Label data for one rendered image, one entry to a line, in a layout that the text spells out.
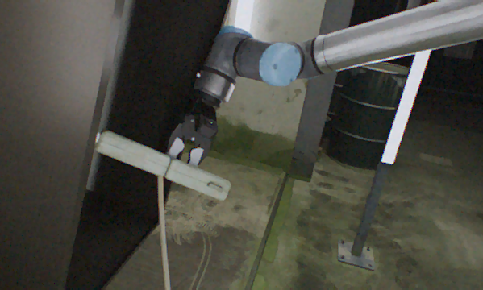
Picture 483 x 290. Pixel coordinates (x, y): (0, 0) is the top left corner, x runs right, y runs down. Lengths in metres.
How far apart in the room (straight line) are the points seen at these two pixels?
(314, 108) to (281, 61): 1.99
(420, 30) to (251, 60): 0.33
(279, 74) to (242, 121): 2.10
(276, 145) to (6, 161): 2.32
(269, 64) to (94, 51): 0.36
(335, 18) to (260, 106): 0.80
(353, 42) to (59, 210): 0.66
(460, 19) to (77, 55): 0.64
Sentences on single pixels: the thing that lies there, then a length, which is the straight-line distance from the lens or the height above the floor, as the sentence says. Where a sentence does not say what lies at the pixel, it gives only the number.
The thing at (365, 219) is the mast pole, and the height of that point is 0.26.
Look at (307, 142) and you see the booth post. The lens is 2.85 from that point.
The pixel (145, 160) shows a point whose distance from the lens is 0.80.
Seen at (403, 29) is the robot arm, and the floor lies 1.26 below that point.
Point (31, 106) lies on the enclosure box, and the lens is 0.70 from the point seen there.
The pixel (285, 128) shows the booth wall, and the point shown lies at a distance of 2.83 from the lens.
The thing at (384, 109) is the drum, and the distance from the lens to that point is 3.27.
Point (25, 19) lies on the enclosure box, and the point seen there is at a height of 1.20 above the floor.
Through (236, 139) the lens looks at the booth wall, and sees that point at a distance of 2.94.
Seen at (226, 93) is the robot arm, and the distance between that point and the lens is 0.87.
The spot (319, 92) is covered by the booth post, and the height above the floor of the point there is 0.72.
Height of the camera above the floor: 1.28
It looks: 22 degrees down
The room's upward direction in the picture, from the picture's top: 8 degrees clockwise
